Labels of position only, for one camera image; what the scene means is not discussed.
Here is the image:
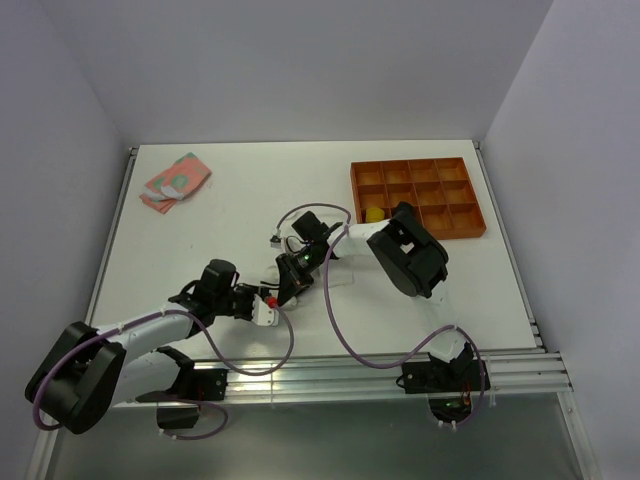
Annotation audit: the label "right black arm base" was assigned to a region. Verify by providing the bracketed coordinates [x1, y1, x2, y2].
[396, 342, 491, 427]

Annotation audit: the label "orange compartment tray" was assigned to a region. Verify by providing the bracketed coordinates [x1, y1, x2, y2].
[350, 157, 486, 240]

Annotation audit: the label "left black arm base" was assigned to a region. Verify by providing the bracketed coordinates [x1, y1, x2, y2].
[135, 347, 229, 441]

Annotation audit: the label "white sock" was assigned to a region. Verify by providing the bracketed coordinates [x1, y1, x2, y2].
[260, 258, 354, 310]

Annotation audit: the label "yellow rolled sock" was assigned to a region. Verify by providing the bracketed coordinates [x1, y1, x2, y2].
[364, 207, 386, 223]

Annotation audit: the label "pink green patterned socks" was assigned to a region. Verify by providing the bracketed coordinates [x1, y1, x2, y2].
[139, 152, 211, 214]

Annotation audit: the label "black rolled sock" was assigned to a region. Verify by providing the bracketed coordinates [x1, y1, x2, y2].
[392, 201, 415, 215]

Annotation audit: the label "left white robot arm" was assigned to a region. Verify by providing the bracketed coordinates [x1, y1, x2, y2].
[25, 259, 269, 434]

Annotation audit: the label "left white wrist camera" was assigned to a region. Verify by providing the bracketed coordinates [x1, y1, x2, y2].
[251, 295, 279, 327]

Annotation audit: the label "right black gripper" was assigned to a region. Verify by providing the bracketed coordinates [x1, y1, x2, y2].
[276, 244, 323, 307]

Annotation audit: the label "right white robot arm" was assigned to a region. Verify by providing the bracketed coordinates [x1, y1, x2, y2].
[276, 202, 477, 390]

